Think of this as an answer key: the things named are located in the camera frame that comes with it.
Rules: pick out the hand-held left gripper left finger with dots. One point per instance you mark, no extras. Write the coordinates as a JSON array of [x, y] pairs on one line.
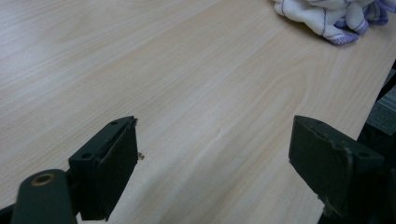
[[106, 168]]

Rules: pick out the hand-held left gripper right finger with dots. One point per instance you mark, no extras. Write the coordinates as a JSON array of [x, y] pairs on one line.
[[323, 155]]

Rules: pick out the white cloth with purple grid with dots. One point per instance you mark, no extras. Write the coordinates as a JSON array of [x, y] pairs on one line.
[[327, 15]]

